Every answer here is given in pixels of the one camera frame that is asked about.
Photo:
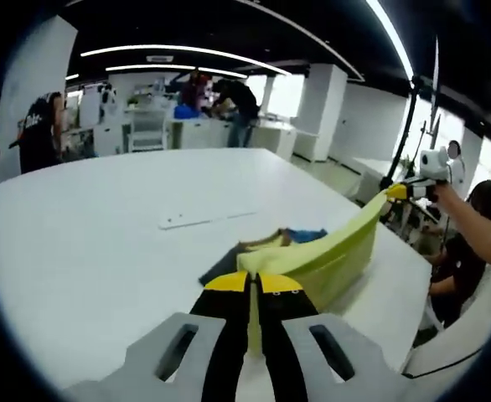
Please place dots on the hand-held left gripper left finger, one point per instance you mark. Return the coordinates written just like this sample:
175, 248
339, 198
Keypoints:
224, 335

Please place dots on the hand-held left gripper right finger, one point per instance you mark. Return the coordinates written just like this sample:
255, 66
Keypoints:
285, 335

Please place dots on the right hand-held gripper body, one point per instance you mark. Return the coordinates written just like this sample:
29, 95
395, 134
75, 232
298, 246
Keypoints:
436, 163

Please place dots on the yellow blue grey garment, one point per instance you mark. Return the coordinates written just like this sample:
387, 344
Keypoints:
329, 264

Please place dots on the white template strip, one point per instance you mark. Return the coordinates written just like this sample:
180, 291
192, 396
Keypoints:
195, 220

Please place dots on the person's right hand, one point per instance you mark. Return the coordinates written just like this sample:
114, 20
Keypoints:
442, 197

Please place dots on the black tripod stand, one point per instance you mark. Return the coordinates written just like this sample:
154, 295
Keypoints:
404, 134

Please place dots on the white square pillar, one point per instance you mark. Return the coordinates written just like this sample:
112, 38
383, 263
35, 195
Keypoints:
321, 113
36, 63

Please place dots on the ceiling light strip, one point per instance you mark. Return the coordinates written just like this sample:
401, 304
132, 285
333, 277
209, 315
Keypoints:
174, 68
187, 48
390, 37

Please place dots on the white counter cabinets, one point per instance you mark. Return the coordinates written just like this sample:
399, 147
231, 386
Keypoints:
195, 134

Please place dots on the blue bin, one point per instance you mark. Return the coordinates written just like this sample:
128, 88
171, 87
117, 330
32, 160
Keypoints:
185, 112

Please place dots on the ceiling air vent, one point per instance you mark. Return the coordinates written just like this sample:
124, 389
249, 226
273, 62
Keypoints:
160, 58

